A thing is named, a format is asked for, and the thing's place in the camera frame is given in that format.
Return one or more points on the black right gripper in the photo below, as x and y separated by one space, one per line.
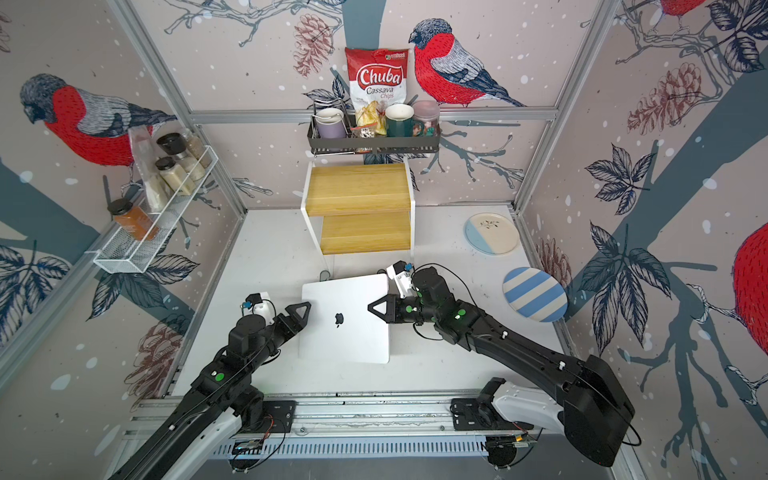
392 313

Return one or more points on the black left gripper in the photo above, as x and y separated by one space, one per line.
299 322

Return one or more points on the silver laptop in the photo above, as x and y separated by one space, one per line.
340 328

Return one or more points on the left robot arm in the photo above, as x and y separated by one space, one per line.
221 402

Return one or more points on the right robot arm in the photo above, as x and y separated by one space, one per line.
596 412

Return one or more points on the orange spice jar black lid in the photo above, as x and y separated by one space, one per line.
132 219

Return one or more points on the white wooden two-tier shelf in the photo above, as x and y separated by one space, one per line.
358 208

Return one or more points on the blue cream plate with sprig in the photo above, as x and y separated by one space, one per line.
491 234

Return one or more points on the blue white striped plate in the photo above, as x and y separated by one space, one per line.
535 295

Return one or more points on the beige grain spice jar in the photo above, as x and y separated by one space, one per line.
175 176

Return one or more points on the small snack packet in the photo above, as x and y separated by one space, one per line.
365 131

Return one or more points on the purple cup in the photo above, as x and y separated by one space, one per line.
330 123

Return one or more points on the green mug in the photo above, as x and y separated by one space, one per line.
400 121

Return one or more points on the clear plastic bag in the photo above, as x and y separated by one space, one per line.
156 189

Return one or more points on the red Chuba chips bag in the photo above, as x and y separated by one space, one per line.
377 80

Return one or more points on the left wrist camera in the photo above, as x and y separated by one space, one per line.
259 304

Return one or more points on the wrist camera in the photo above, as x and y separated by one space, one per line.
401 274
259 304

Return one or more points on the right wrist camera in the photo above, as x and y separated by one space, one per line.
401 274

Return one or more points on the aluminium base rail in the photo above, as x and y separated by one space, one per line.
495 422

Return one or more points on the grey wall basket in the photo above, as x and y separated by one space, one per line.
351 144

